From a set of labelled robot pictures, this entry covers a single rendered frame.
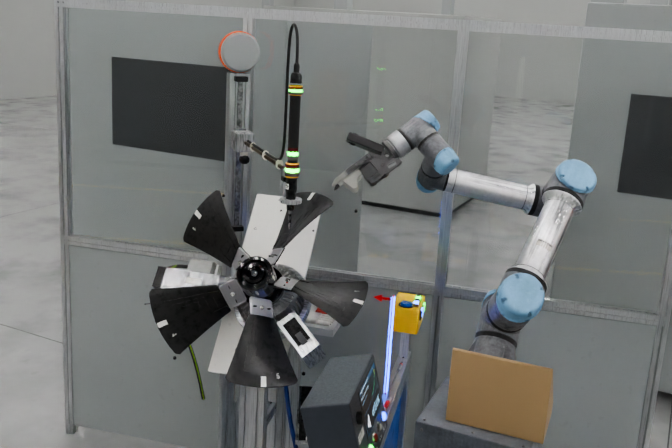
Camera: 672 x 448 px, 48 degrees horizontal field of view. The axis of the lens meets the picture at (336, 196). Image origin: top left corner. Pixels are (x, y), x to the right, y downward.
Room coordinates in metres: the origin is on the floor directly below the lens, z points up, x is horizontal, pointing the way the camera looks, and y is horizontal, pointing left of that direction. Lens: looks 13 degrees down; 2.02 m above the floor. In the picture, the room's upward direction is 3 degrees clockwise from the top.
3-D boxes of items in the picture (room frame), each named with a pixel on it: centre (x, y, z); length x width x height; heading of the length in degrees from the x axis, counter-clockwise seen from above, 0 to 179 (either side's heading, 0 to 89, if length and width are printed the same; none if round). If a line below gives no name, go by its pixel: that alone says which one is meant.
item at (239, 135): (2.89, 0.37, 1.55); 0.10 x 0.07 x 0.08; 22
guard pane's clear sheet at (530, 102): (3.01, -0.03, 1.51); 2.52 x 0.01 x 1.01; 77
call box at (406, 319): (2.51, -0.28, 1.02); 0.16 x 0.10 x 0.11; 167
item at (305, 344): (2.33, 0.09, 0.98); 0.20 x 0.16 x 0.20; 167
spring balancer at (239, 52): (2.98, 0.41, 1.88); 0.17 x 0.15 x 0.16; 77
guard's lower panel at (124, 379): (3.01, -0.03, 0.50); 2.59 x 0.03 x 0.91; 77
